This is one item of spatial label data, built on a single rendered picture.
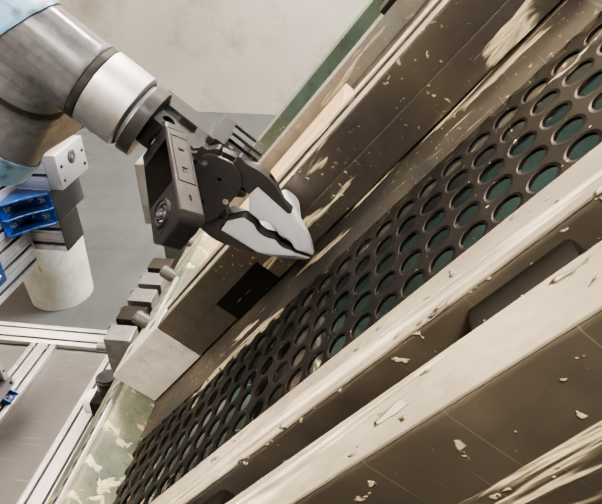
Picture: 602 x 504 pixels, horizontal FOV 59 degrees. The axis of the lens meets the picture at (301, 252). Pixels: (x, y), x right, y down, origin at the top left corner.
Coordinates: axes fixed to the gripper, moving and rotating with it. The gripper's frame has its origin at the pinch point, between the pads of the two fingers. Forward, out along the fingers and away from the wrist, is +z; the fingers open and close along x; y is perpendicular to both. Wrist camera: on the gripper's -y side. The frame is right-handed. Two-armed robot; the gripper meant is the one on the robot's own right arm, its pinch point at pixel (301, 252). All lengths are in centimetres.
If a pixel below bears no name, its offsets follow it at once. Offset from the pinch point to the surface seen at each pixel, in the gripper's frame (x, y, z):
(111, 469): 38.0, -6.4, 0.7
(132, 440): 38.0, -1.5, 1.6
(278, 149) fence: 18, 58, -1
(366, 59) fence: -7, 58, 0
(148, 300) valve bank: 57, 42, -4
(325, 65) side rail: 4, 82, -3
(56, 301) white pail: 164, 122, -24
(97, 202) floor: 186, 220, -44
